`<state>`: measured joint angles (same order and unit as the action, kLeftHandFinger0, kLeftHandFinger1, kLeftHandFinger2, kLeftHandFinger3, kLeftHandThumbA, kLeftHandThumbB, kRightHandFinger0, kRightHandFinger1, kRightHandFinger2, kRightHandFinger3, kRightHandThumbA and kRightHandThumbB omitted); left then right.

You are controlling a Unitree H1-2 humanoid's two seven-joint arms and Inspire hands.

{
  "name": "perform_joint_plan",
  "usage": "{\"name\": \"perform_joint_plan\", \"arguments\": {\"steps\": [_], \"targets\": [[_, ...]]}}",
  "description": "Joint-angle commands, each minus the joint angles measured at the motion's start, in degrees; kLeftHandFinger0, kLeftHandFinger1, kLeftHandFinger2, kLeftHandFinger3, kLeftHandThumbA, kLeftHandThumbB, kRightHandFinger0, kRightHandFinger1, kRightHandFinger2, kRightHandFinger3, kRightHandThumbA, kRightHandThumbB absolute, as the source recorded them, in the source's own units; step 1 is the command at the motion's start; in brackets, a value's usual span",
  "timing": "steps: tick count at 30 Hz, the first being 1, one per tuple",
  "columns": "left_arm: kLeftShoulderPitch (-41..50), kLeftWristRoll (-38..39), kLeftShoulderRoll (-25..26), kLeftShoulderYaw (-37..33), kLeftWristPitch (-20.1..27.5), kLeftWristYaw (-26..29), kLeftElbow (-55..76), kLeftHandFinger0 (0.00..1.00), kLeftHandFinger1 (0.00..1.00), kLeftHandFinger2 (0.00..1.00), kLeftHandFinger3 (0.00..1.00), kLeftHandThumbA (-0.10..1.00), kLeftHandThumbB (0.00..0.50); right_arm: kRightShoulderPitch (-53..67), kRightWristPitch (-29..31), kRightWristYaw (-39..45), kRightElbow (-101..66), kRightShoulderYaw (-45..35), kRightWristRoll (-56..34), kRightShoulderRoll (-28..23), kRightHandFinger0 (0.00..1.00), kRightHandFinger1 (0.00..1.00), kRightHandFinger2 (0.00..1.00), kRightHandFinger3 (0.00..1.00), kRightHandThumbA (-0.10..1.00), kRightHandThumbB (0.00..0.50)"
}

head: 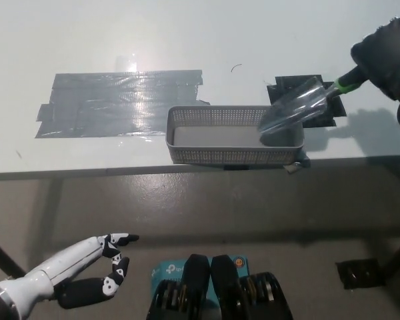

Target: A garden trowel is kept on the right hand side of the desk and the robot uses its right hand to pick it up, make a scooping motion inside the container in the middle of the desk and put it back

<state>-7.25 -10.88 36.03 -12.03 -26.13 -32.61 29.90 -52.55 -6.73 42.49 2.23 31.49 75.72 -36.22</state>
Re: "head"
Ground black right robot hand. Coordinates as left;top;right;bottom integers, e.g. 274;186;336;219
349;17;400;101

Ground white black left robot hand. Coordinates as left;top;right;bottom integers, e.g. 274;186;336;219
0;232;140;318

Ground garden trowel green black handle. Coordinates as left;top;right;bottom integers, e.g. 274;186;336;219
257;66;363;143

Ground black tape patch on desk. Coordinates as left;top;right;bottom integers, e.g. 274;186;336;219
265;75;347;129

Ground black robot body blocks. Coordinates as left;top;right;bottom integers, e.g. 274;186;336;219
145;253;293;320

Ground teal tp-link box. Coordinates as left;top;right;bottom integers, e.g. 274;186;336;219
150;255;251;303

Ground small grey tape piece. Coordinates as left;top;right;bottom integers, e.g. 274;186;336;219
283;148;311;175

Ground grey perforated plastic basket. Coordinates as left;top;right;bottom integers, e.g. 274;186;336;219
165;105;306;167

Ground black tape patch on floor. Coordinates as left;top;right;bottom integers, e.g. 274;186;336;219
335;258;387;290

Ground large grey duct tape patch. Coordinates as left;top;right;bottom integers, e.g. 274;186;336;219
34;69;210;140

